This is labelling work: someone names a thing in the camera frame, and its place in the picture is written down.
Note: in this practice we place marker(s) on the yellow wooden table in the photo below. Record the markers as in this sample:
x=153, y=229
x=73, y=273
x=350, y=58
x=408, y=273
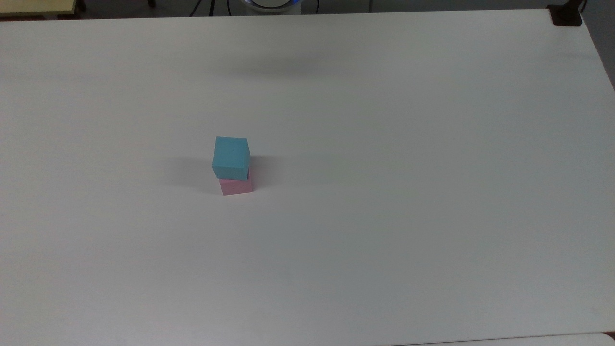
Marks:
x=36, y=6

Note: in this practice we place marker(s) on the black table clamp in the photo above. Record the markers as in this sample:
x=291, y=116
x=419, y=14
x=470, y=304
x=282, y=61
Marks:
x=566, y=15

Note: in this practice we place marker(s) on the black tripod legs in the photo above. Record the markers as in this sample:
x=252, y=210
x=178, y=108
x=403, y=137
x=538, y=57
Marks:
x=204, y=6

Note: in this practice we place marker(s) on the pink foam cube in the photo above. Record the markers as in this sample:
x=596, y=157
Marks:
x=236, y=186

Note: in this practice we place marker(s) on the blue foam cube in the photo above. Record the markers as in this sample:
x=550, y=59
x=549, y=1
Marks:
x=230, y=156

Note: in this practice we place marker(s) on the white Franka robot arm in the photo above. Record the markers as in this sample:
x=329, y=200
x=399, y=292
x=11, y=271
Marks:
x=271, y=4

